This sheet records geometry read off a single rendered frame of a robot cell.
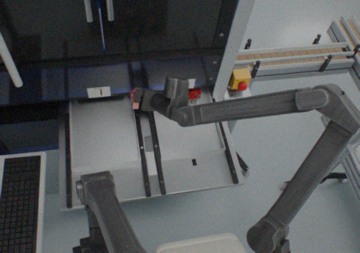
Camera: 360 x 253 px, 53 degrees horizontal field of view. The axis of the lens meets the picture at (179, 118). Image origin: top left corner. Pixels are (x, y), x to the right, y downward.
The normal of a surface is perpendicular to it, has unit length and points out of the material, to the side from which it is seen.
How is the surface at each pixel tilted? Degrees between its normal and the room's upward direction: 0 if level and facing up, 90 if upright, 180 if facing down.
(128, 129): 0
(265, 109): 59
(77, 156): 0
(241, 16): 90
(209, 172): 0
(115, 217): 41
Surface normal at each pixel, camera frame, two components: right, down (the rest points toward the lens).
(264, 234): -0.60, 0.13
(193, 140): 0.09, -0.54
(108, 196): -0.01, -0.96
